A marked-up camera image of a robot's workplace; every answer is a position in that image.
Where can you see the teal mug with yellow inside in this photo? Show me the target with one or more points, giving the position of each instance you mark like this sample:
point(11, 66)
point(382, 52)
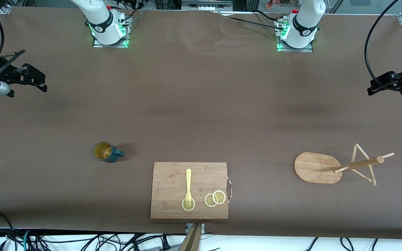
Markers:
point(107, 157)

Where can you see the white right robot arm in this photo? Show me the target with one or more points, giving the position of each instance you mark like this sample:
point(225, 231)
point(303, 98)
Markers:
point(103, 24)

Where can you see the wooden mug rack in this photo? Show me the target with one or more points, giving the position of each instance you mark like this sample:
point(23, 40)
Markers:
point(316, 167)

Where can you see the yellow plastic fork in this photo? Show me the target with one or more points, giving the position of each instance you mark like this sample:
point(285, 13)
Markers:
point(188, 181)

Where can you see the grey power strip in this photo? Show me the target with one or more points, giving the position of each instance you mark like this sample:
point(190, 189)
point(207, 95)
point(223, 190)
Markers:
point(206, 5)

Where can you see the lemon slice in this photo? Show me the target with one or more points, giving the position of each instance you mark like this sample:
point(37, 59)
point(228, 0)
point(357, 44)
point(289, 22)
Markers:
point(208, 201)
point(188, 208)
point(219, 197)

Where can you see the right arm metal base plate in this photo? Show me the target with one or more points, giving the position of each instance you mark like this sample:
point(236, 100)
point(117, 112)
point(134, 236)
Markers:
point(98, 44)

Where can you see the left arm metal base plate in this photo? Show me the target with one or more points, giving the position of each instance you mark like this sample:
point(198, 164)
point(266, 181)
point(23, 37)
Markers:
point(309, 49)

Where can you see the metal clamp bracket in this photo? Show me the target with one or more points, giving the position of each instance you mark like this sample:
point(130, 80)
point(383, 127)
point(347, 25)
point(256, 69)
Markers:
point(188, 227)

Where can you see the wooden post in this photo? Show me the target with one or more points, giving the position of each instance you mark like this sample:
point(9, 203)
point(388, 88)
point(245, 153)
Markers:
point(191, 240)

